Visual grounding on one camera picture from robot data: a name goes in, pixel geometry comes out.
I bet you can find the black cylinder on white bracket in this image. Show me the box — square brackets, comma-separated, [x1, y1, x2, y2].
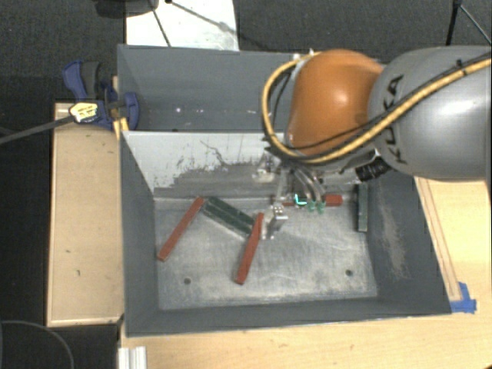
[347, 157, 393, 184]

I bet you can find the red-brown flat block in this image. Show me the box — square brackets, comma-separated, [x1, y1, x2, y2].
[282, 193, 344, 208]
[234, 211, 266, 286]
[156, 196, 207, 263]

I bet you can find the dark green flat block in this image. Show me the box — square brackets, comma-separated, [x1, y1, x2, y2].
[353, 182, 370, 234]
[208, 196, 256, 226]
[202, 204, 251, 238]

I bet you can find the grey metal bin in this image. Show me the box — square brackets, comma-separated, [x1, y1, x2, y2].
[116, 44, 453, 337]

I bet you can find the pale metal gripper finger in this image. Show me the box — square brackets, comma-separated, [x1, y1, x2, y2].
[261, 204, 284, 241]
[270, 213, 290, 241]

